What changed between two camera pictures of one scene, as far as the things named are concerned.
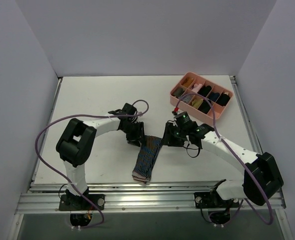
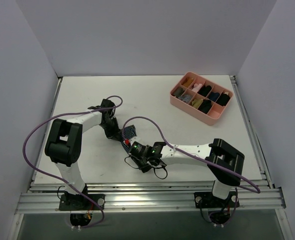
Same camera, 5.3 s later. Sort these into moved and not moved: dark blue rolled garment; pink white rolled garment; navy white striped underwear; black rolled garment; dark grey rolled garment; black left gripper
Moved: black left gripper; navy white striped underwear
Not moved: dark blue rolled garment; dark grey rolled garment; black rolled garment; pink white rolled garment
